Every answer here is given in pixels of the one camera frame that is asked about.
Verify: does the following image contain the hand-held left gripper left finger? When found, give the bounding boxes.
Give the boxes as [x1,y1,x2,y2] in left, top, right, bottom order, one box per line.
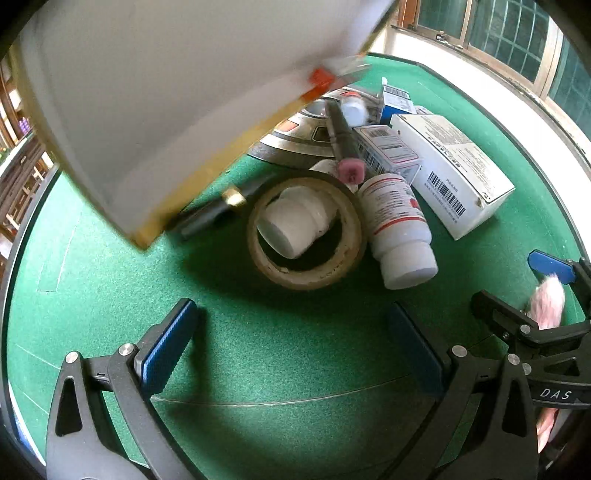
[45,298,200,480]

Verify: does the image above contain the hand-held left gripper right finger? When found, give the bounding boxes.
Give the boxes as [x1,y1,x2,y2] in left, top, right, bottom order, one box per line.
[387,301,542,480]

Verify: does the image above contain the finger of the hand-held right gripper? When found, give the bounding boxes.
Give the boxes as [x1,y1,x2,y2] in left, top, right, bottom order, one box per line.
[526,249,591,296]
[470,290,591,352]

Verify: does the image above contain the white bottle red label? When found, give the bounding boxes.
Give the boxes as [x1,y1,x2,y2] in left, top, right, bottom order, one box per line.
[358,173,438,291]

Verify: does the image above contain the black tape roll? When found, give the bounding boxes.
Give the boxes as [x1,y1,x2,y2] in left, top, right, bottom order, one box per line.
[246,176,369,291]

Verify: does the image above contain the black gold lipstick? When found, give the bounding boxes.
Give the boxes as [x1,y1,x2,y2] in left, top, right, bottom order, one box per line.
[178,173,278,241]

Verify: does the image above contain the large white medicine box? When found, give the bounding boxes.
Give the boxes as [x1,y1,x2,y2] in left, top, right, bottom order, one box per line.
[390,113,516,241]

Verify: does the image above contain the plain white plastic bottle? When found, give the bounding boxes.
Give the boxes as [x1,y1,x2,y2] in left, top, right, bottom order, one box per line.
[256,185,340,260]

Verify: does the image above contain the small white barcode box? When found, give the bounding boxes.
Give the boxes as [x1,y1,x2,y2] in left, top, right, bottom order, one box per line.
[353,124,423,185]

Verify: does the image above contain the dark tube pink end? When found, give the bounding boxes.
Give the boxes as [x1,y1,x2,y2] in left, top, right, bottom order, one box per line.
[325,100,365,185]

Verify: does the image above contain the white bottle orange cap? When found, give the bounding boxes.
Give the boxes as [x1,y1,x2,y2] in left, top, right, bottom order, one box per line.
[339,90,370,127]

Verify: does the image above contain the white tray box gold edge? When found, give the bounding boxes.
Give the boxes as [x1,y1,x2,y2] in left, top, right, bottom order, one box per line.
[9,0,402,252]

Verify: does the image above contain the blue white medicine box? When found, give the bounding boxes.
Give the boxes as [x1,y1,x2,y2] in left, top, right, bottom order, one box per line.
[379,78,416,125]

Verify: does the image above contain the green framed window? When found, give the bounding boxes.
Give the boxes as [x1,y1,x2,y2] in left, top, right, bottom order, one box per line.
[397,0,591,130]

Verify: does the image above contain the round metal table centre disc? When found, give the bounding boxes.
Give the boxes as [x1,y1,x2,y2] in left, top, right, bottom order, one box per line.
[247,85,384,169]

